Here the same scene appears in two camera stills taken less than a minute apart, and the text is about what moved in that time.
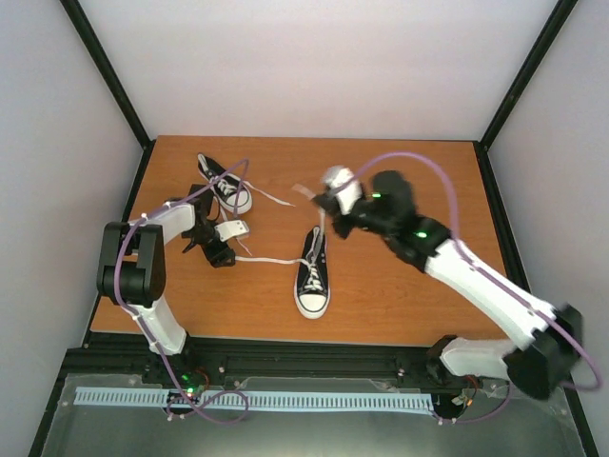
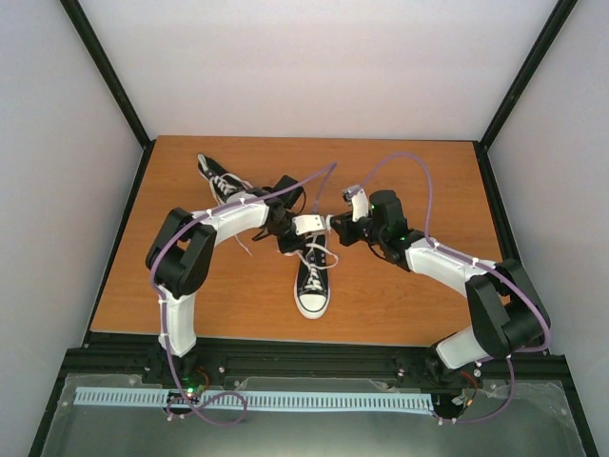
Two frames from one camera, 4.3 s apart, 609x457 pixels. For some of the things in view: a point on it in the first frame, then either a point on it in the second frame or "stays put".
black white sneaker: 312,282 stays put
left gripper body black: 200,235 → 285,245
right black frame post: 557,21 stays put
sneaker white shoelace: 315,279 → 314,281
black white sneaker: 225,188 stays put
